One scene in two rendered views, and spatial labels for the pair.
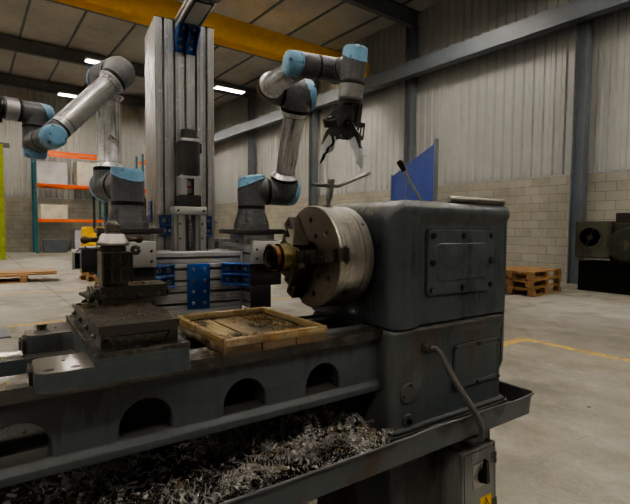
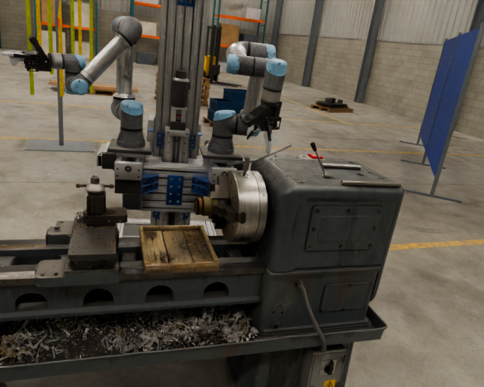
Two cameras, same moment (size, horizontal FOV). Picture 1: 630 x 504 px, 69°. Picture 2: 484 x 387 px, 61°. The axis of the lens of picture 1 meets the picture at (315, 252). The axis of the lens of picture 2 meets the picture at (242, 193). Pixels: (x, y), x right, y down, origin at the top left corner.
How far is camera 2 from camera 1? 0.79 m
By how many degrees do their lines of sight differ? 23
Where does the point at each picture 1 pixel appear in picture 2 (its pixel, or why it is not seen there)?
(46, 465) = (44, 313)
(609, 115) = not seen: outside the picture
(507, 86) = not seen: outside the picture
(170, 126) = (169, 65)
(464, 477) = (313, 366)
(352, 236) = (250, 205)
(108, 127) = (123, 68)
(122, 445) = (84, 309)
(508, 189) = not seen: outside the picture
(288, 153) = (251, 100)
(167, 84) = (169, 32)
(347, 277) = (243, 232)
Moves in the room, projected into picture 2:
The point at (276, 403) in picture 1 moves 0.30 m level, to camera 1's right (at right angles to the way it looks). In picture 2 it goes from (180, 301) to (248, 322)
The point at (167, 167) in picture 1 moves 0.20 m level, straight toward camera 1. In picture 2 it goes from (165, 97) to (158, 101)
